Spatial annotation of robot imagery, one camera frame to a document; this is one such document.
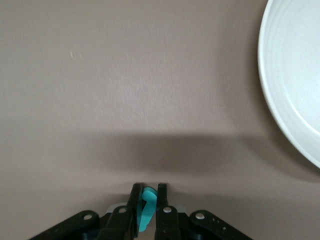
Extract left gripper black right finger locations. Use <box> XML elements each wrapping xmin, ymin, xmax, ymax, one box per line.
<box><xmin>154</xmin><ymin>183</ymin><xmax>253</xmax><ymax>240</ymax></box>

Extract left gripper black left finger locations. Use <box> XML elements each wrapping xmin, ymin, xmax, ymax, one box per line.
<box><xmin>27</xmin><ymin>183</ymin><xmax>145</xmax><ymax>240</ymax></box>

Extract teal foam letter l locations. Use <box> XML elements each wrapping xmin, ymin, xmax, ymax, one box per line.
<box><xmin>138</xmin><ymin>186</ymin><xmax>158</xmax><ymax>233</ymax></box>

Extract brown table cover sheet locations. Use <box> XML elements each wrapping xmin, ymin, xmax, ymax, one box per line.
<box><xmin>0</xmin><ymin>0</ymin><xmax>320</xmax><ymax>240</ymax></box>

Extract beige plate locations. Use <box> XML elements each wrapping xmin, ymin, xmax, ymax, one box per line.
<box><xmin>257</xmin><ymin>0</ymin><xmax>320</xmax><ymax>169</ymax></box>

